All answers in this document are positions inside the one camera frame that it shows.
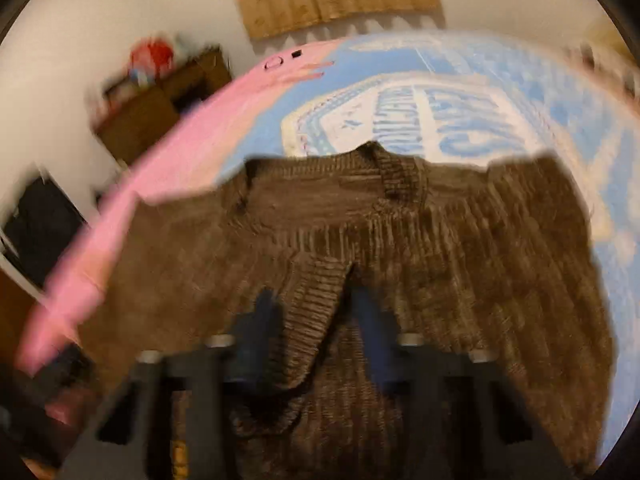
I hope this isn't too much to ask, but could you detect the red gift bag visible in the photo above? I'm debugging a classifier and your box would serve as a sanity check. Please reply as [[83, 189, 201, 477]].
[[129, 38, 174, 78]]

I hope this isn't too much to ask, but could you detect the pink and blue bedspread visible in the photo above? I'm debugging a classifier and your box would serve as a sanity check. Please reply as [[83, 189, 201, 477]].
[[17, 30, 639, 456]]

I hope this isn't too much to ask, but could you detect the brown knit sweater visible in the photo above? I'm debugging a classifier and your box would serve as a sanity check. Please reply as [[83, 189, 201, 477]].
[[79, 142, 615, 479]]

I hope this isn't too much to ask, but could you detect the dark wooden desk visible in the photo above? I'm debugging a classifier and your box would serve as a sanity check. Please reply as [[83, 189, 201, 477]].
[[93, 47, 232, 166]]

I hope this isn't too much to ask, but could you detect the black folding chair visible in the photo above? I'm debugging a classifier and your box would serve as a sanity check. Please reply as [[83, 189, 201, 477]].
[[1, 172, 86, 289]]

